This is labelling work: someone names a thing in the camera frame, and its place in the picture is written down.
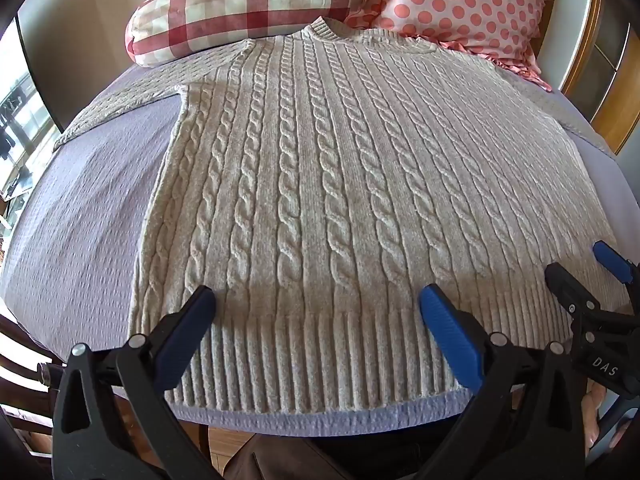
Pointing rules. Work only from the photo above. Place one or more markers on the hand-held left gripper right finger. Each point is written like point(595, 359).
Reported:
point(450, 327)

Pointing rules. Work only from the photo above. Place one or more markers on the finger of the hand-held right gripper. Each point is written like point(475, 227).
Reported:
point(614, 262)
point(567, 285)

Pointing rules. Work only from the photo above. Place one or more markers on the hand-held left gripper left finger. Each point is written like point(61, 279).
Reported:
point(189, 327)

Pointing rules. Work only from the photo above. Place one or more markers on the person's right hand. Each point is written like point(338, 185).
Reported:
point(595, 420)

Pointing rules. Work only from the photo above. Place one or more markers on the lavender bed sheet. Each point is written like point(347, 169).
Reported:
point(85, 220)

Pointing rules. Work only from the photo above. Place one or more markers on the dark wooden chair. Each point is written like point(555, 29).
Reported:
point(25, 375)

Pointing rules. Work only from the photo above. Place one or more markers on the person's brown pants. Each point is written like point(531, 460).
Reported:
point(340, 460)

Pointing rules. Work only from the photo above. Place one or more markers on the window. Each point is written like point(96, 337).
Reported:
point(22, 125)

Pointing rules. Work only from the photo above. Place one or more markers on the pink polka dot pillow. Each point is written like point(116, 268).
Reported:
point(465, 5)

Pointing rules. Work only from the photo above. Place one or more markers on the red plaid pillow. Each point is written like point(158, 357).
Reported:
point(240, 7)

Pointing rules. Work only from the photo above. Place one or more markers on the wooden furniture frame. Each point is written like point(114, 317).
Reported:
point(602, 75)

